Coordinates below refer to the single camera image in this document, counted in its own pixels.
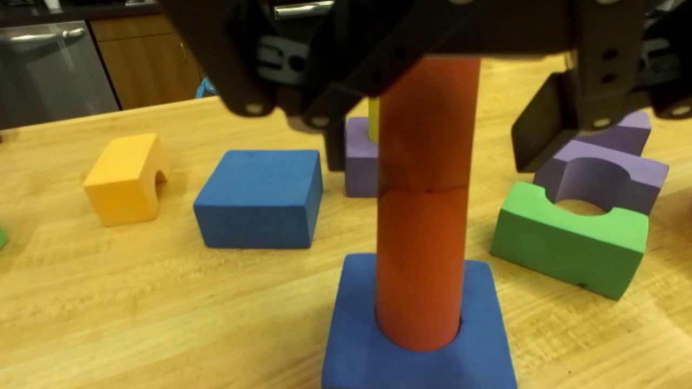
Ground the small yellow foam cylinder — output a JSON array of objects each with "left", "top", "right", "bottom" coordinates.
[{"left": 367, "top": 97, "right": 380, "bottom": 142}]

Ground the purple foam rectangular block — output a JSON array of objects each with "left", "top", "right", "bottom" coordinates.
[{"left": 582, "top": 109, "right": 651, "bottom": 155}]

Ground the blue round basket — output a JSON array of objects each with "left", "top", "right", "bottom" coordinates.
[{"left": 194, "top": 76, "right": 215, "bottom": 100}]

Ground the tall red-orange foam cylinder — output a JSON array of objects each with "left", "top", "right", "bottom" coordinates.
[{"left": 375, "top": 55, "right": 480, "bottom": 350}]

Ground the stainless dishwasher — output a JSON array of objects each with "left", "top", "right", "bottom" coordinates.
[{"left": 0, "top": 20, "right": 119, "bottom": 129}]

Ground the blue foam block with hole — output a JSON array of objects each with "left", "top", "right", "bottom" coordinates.
[{"left": 319, "top": 250, "right": 518, "bottom": 389}]

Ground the yellow-orange small foam arch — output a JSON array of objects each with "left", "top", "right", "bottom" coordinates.
[{"left": 82, "top": 133, "right": 169, "bottom": 227}]

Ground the wooden base cabinet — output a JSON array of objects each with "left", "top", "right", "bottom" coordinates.
[{"left": 91, "top": 15, "right": 201, "bottom": 107}]

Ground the small green foam arch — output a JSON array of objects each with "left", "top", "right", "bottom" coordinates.
[{"left": 490, "top": 181, "right": 648, "bottom": 301}]

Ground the large green foam arch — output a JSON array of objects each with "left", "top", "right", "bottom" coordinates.
[{"left": 0, "top": 227, "right": 9, "bottom": 250}]

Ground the purple foam square block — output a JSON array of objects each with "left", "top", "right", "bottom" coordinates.
[{"left": 346, "top": 116, "right": 379, "bottom": 197}]

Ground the purple foam arch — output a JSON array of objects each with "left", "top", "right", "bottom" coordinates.
[{"left": 534, "top": 141, "right": 667, "bottom": 213}]

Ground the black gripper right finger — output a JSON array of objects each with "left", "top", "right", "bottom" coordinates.
[{"left": 513, "top": 74, "right": 577, "bottom": 172}]

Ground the blue solid foam block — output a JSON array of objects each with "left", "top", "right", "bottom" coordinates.
[{"left": 192, "top": 148, "right": 322, "bottom": 249}]

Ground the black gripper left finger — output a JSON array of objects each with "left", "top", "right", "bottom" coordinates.
[{"left": 322, "top": 82, "right": 358, "bottom": 170}]

